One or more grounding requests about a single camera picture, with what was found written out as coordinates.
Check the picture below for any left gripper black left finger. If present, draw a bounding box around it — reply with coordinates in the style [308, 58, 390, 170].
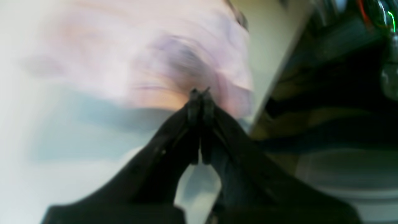
[42, 90, 201, 224]

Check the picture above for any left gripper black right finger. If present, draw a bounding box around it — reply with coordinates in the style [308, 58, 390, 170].
[201, 90, 362, 224]

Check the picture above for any pink T-shirt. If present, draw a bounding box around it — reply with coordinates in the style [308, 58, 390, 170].
[24, 0, 253, 119]

